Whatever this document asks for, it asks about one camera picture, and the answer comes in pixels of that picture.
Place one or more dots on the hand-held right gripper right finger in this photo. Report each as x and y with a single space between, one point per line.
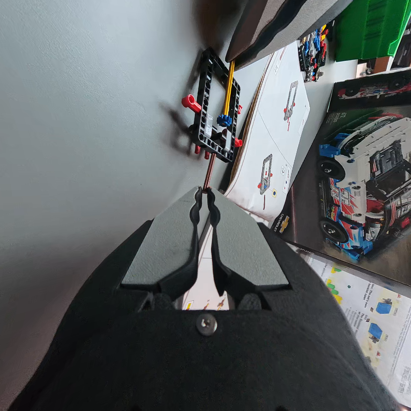
250 253

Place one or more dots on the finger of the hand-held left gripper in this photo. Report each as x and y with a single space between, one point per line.
298 22
253 22

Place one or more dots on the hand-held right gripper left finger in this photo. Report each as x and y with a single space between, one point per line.
160 250

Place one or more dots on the yellow lego axle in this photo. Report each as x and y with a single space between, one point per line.
229 90

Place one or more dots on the brown lego axle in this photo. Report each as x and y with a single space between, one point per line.
210 170

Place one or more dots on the black lego frame assembly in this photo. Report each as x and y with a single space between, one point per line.
204 106

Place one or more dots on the blue lego gear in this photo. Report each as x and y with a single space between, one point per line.
223 120

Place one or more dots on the pile of loose lego pieces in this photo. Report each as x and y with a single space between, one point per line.
313 54

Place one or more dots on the lego instruction booklet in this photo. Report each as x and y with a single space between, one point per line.
273 135

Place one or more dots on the black lego set box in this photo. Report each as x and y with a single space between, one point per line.
353 179

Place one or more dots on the green plastic bin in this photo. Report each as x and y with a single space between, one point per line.
362 29

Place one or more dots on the printed paper leaflet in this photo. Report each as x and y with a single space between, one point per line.
379 321

